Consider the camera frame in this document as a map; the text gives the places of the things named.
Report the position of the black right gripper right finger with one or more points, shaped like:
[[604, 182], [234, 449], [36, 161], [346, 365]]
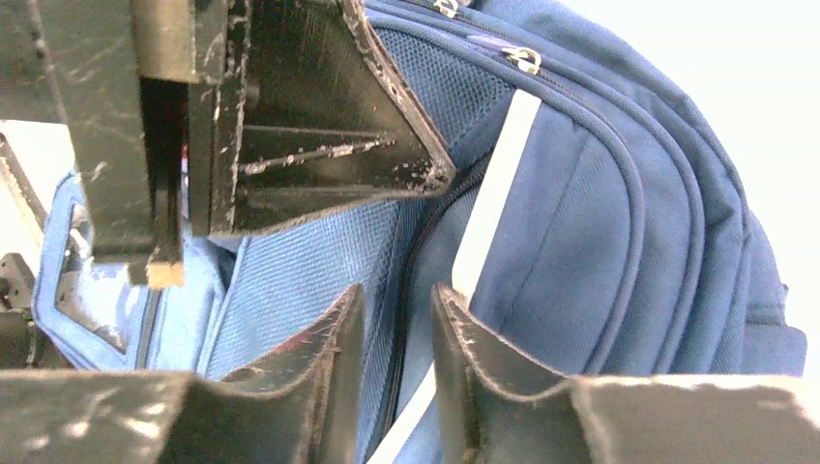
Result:
[[499, 405]]

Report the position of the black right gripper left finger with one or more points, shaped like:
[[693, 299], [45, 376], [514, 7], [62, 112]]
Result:
[[296, 404]]

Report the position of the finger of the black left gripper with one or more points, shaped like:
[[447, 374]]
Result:
[[300, 113]]

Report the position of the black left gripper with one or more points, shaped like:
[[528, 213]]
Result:
[[137, 86]]

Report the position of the navy blue student backpack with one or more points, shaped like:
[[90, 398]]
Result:
[[594, 221]]

